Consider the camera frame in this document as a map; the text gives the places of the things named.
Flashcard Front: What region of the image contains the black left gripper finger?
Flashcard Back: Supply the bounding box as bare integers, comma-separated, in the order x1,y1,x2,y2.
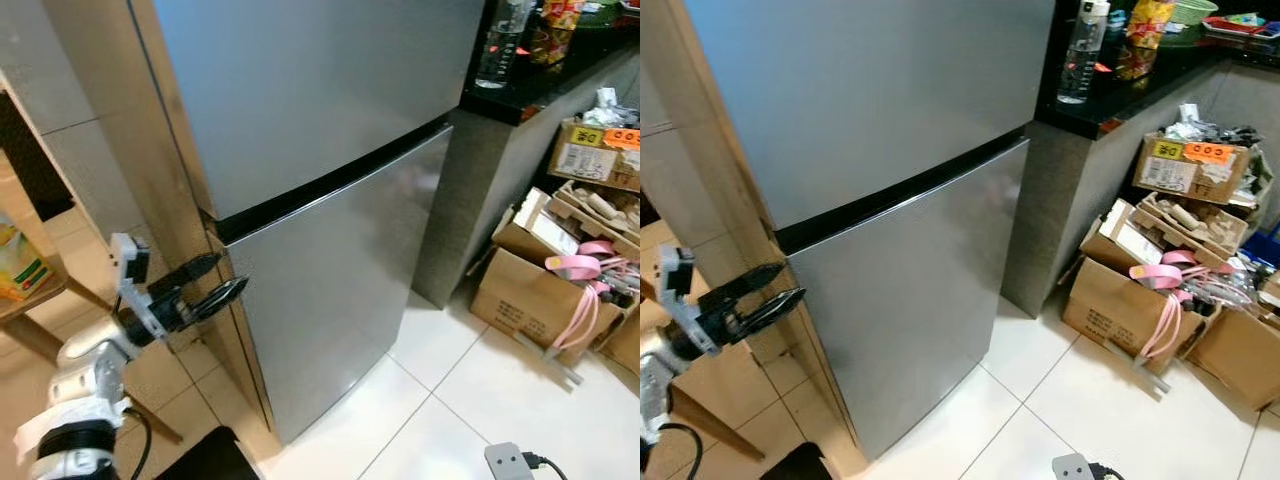
742,285,808,336
158,251,224,298
188,276,250,324
705,262,788,311

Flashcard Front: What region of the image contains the silver fridge main door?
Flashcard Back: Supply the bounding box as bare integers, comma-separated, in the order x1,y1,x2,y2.
775,135,1031,461
220,125,454,446

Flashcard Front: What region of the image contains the silver two-door fridge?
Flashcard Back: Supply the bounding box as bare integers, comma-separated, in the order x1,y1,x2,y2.
40,0,491,448
640,0,1058,463

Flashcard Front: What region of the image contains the silver fridge freezer door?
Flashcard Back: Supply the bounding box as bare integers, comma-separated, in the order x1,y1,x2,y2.
680,0,1058,231
128,0,489,223

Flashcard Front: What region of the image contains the brown cardboard box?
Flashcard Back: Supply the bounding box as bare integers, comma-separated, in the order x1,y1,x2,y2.
1188,300,1280,413
598,300,641,379

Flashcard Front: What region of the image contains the beige wooden dining table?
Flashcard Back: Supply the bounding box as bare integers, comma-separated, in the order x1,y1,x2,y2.
640,380,763,463
0,200,188,448

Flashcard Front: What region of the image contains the black floor mat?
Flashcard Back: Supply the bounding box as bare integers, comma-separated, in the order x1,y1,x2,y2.
785,442,871,480
153,426,265,480

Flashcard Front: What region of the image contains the yellow and green carton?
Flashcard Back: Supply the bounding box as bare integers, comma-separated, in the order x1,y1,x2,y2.
0,213,54,303

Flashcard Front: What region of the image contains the cardboard box of wood pieces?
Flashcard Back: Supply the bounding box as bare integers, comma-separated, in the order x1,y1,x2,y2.
550,180,641,263
1137,192,1251,263

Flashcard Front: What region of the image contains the cardboard box with labels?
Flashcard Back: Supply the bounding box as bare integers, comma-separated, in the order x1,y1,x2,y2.
1133,133,1251,206
547,117,641,194

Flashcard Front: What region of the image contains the large plain cardboard box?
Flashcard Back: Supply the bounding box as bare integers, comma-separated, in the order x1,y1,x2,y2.
1060,257,1206,376
469,245,603,369

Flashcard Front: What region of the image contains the open cardboard box white flap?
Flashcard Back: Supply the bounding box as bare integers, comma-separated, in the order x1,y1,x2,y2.
490,187,583,269
1080,198,1166,271

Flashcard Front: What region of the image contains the white plastic bag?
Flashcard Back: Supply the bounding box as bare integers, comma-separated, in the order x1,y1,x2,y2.
582,87,641,131
1163,102,1263,149

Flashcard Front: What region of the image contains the grey counter with black top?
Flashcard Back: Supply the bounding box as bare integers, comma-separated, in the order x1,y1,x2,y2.
413,0,641,311
1000,0,1280,321

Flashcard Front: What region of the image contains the yellow and red snack bag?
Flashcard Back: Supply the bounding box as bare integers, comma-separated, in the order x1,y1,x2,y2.
1118,0,1179,81
528,0,585,69

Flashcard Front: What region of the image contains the tall clear water bottle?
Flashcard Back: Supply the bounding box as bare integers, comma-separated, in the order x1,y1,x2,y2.
474,0,533,91
1056,0,1113,106

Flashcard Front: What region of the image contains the blue plastic crate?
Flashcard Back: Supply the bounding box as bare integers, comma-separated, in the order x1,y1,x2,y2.
1238,225,1280,273

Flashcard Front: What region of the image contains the green plastic basket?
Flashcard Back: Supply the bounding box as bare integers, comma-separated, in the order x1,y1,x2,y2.
1165,0,1221,31

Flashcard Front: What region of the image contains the red tray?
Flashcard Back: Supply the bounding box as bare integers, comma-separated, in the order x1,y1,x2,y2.
1200,10,1280,43

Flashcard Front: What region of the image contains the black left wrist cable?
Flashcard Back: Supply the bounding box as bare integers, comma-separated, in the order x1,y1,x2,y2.
118,403,153,480
650,422,707,480

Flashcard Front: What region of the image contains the pink hose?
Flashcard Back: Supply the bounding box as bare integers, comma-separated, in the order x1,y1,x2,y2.
1128,250,1236,363
543,240,629,353

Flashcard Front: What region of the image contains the grey metal bracket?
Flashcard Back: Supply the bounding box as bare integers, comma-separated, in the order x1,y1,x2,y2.
1105,335,1173,394
513,328,587,388

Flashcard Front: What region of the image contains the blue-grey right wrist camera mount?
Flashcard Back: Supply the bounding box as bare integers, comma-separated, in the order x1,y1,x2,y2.
1050,452,1096,480
484,442,534,480

